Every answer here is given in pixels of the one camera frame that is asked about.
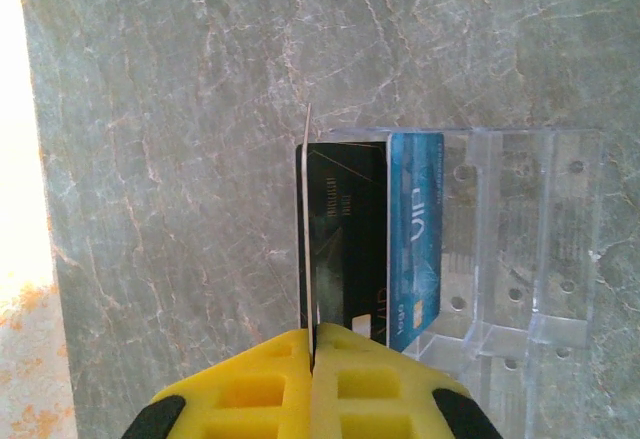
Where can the black VIP card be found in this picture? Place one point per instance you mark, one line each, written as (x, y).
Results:
(350, 239)

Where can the light grey credit card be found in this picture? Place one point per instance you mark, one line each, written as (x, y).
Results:
(308, 239)

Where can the clear acrylic card stand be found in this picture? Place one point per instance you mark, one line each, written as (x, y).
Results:
(515, 239)

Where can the blue VIP card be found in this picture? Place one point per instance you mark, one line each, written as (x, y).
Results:
(415, 219)

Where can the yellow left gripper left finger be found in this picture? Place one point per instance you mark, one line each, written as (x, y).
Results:
(240, 399)

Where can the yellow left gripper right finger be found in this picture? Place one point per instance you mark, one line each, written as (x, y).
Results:
(390, 399)

